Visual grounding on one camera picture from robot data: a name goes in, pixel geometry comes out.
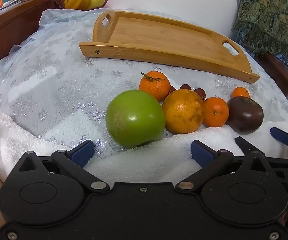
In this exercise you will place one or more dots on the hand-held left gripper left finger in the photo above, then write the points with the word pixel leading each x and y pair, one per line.
pixel 82 152

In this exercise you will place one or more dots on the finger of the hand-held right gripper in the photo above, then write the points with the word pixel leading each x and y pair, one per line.
pixel 282 135
pixel 243 143

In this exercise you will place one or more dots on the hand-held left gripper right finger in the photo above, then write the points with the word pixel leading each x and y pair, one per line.
pixel 201 153

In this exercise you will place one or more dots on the dark purple tomato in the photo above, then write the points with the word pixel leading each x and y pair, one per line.
pixel 246 116

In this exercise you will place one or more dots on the medium stemless mandarin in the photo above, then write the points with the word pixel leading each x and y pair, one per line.
pixel 216 112

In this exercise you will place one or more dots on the large yellow-orange orange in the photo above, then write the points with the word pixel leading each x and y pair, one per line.
pixel 183 111

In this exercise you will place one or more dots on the green apple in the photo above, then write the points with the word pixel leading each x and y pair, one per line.
pixel 134 118

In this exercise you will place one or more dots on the mandarin with green stem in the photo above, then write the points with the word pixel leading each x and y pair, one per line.
pixel 155 86

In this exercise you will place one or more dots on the small mandarin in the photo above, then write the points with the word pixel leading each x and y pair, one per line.
pixel 240 93

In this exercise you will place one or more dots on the dark wooden chair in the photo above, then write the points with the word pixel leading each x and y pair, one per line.
pixel 283 76

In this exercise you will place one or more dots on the red date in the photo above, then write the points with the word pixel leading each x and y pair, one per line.
pixel 185 87
pixel 172 89
pixel 200 93

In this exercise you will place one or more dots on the white terry towel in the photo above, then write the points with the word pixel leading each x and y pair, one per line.
pixel 9 135

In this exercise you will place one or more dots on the sheer silver-patterned tablecloth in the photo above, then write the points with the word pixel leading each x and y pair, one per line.
pixel 46 75

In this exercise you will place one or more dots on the green patterned fringed scarf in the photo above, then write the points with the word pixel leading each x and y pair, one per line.
pixel 266 12

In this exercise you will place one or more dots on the brown wooden cabinet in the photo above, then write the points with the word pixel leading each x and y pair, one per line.
pixel 11 27

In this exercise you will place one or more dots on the small yellow-orange fruit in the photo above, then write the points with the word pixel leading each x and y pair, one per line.
pixel 68 0

